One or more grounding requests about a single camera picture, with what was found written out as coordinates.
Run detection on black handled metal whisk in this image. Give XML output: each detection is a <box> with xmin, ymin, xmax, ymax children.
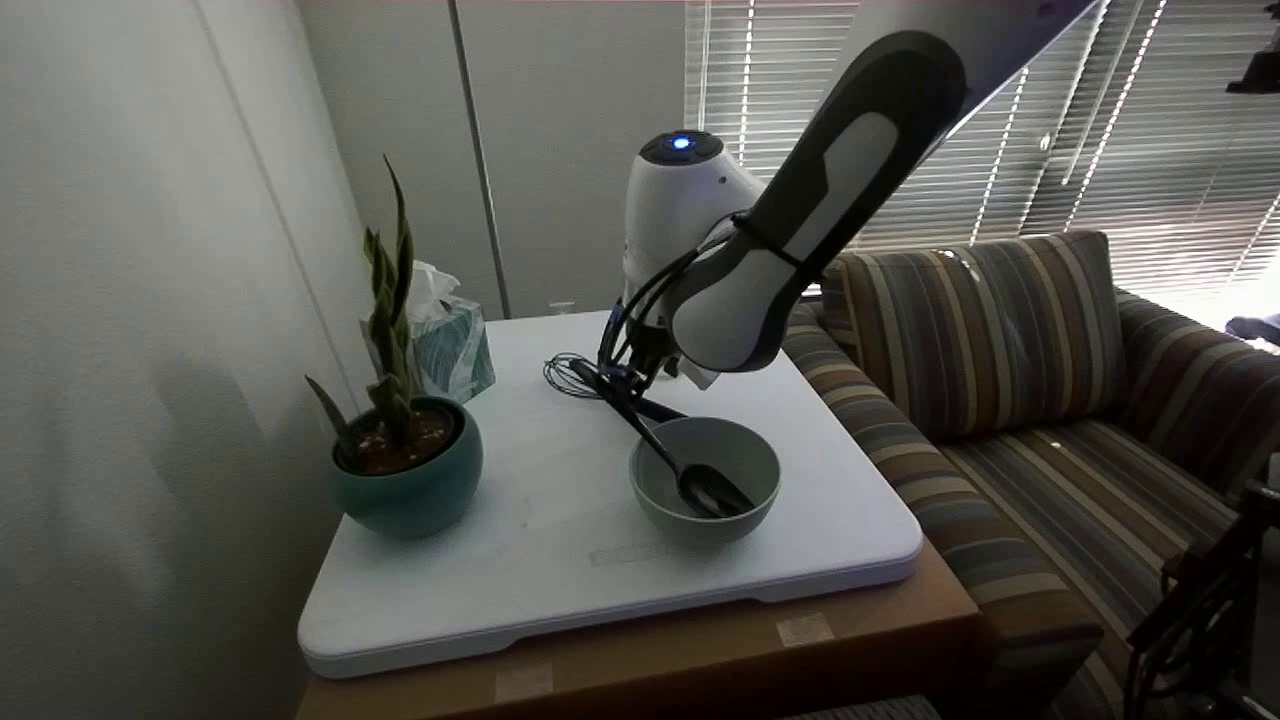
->
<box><xmin>541</xmin><ymin>349</ymin><xmax>688</xmax><ymax>426</ymax></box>

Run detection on black plastic spoon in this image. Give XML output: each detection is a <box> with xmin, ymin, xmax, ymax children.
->
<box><xmin>569</xmin><ymin>354</ymin><xmax>756</xmax><ymax>519</ymax></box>

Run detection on white table board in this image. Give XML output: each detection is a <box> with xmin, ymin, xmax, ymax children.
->
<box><xmin>294</xmin><ymin>298</ymin><xmax>929</xmax><ymax>683</ymax></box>

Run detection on black mounted device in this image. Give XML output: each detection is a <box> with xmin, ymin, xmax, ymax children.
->
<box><xmin>1223</xmin><ymin>0</ymin><xmax>1280</xmax><ymax>95</ymax></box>

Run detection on striped back cushion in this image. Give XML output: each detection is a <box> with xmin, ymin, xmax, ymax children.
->
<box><xmin>816</xmin><ymin>227</ymin><xmax>1128</xmax><ymax>448</ymax></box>

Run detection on snake plant in teal pot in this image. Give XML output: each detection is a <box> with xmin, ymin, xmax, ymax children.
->
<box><xmin>302</xmin><ymin>157</ymin><xmax>490</xmax><ymax>544</ymax></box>

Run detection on white window blinds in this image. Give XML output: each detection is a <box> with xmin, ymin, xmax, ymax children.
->
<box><xmin>679</xmin><ymin>0</ymin><xmax>1280</xmax><ymax>332</ymax></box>

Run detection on wooden table base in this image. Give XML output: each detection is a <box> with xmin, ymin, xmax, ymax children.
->
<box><xmin>294</xmin><ymin>537</ymin><xmax>993</xmax><ymax>720</ymax></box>

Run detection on black tripod stand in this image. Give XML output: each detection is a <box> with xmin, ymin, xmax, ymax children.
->
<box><xmin>1121</xmin><ymin>478</ymin><xmax>1280</xmax><ymax>720</ymax></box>

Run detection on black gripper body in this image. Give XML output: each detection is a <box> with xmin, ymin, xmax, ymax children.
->
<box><xmin>595</xmin><ymin>295</ymin><xmax>684</xmax><ymax>382</ymax></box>

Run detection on pale green bowl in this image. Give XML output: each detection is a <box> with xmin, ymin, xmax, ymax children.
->
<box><xmin>627</xmin><ymin>410</ymin><xmax>784</xmax><ymax>549</ymax></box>

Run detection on striped sofa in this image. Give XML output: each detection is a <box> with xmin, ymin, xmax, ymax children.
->
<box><xmin>776</xmin><ymin>227</ymin><xmax>1280</xmax><ymax>720</ymax></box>

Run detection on teal patterned tissue box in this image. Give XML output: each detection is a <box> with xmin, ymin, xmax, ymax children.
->
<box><xmin>398</xmin><ymin>259</ymin><xmax>499</xmax><ymax>407</ymax></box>

